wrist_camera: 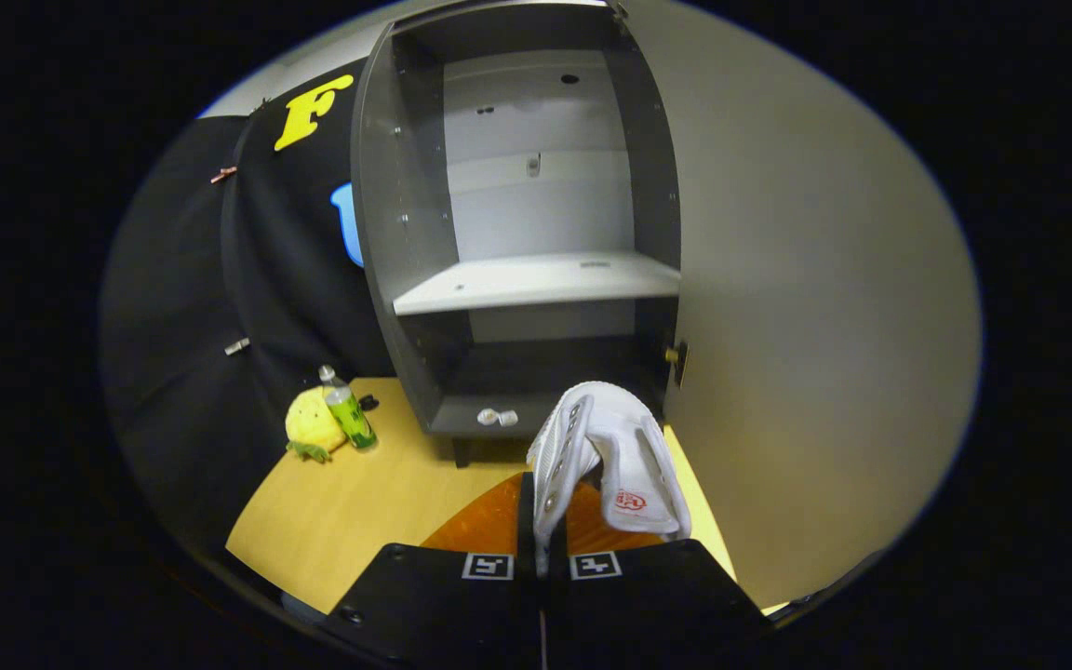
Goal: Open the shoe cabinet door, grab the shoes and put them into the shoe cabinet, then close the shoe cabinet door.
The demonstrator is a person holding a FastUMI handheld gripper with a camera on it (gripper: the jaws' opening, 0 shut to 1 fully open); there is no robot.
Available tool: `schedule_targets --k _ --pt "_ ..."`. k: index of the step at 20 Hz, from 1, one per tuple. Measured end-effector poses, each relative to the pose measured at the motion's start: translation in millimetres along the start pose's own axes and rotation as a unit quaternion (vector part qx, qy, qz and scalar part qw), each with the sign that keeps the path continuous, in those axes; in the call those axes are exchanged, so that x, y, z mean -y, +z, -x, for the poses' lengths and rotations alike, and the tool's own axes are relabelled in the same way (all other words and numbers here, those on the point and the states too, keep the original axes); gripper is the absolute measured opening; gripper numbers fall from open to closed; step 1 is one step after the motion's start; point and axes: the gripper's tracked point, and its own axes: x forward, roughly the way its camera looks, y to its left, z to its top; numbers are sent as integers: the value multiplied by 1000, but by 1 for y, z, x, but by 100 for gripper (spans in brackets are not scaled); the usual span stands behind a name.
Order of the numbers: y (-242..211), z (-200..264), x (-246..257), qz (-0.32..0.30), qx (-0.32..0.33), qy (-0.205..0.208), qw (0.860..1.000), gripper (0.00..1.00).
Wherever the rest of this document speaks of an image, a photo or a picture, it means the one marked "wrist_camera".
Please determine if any beige shoe cabinet door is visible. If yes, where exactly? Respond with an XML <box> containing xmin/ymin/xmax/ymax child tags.
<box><xmin>624</xmin><ymin>0</ymin><xmax>982</xmax><ymax>610</ymax></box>

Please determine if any green drink bottle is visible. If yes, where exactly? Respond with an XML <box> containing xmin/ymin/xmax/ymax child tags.
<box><xmin>318</xmin><ymin>365</ymin><xmax>379</xmax><ymax>451</ymax></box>

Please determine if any yellow plush toy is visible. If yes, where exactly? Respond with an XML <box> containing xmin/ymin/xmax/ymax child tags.
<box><xmin>285</xmin><ymin>387</ymin><xmax>348</xmax><ymax>463</ymax></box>

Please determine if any black backdrop cloth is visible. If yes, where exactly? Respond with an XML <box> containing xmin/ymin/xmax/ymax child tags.
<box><xmin>99</xmin><ymin>60</ymin><xmax>397</xmax><ymax>559</ymax></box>

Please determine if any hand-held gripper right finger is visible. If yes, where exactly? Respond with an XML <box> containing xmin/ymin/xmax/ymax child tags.
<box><xmin>541</xmin><ymin>484</ymin><xmax>770</xmax><ymax>670</ymax></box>

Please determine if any white shoe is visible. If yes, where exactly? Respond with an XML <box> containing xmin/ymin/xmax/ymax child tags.
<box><xmin>527</xmin><ymin>381</ymin><xmax>692</xmax><ymax>578</ymax></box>

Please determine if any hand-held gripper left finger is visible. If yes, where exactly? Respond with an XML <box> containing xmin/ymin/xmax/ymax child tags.
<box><xmin>327</xmin><ymin>472</ymin><xmax>542</xmax><ymax>670</ymax></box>

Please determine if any dark grey shoe cabinet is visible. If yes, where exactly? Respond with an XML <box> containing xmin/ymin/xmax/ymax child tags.
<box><xmin>350</xmin><ymin>0</ymin><xmax>683</xmax><ymax>466</ymax></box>

